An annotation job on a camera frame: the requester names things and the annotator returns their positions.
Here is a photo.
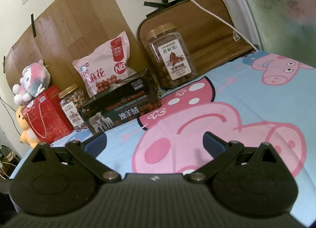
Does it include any white cable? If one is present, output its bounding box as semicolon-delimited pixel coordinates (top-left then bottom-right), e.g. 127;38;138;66
143;0;259;51

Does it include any pecan jar gold lid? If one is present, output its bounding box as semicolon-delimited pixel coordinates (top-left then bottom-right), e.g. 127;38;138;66
146;23;198;89

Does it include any pink plush toy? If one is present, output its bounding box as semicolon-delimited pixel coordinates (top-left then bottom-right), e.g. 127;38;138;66
12;59;51;106

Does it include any cartoon pig bedsheet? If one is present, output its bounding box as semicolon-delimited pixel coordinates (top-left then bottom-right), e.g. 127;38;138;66
7;51;315;227

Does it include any yellow plush toy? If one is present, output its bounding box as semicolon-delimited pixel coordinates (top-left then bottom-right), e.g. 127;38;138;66
16;106;40;149

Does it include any red gift bag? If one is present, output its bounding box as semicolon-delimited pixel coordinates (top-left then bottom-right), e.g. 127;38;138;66
21;85;74;143

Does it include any wood-pattern board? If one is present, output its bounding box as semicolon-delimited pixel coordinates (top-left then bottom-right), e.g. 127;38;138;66
4;0;148;90

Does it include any pink snack bag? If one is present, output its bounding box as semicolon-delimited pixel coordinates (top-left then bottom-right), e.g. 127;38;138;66
72;32;135;97

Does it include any black box silver interior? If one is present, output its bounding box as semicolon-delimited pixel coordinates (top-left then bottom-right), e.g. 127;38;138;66
78;69;161;134

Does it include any cashew jar gold lid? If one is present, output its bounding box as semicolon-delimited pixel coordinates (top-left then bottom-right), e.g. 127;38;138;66
58;84;88;131

